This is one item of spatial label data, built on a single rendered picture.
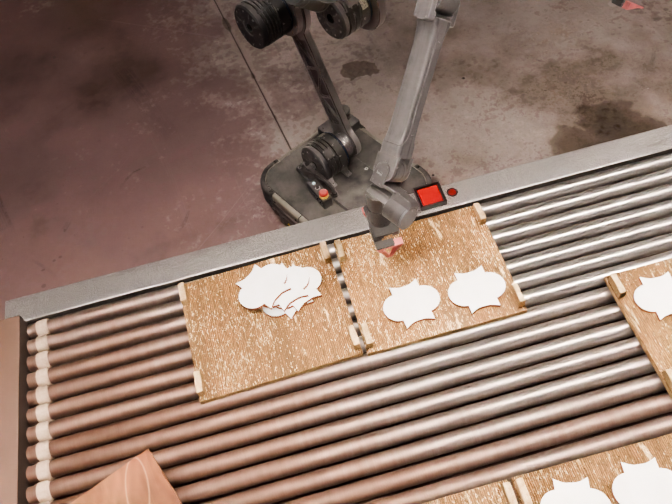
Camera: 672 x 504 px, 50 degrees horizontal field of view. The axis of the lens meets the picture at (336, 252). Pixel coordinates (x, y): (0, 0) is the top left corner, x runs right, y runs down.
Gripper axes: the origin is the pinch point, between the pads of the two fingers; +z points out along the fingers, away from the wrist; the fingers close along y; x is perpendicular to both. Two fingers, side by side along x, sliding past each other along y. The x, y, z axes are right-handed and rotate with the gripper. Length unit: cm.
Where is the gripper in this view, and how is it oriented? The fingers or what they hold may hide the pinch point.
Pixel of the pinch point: (383, 240)
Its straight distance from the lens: 181.6
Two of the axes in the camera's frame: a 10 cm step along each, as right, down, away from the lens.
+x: -9.6, 2.8, -0.4
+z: 1.3, 5.7, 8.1
